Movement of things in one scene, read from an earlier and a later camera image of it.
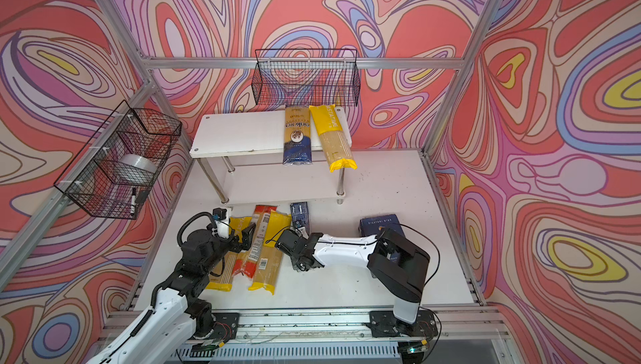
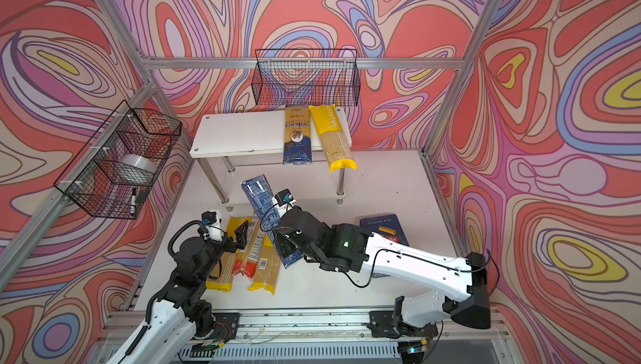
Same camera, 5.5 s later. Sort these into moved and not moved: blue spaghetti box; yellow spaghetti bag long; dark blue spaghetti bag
Moved: blue spaghetti box
Not moved: yellow spaghetti bag long; dark blue spaghetti bag
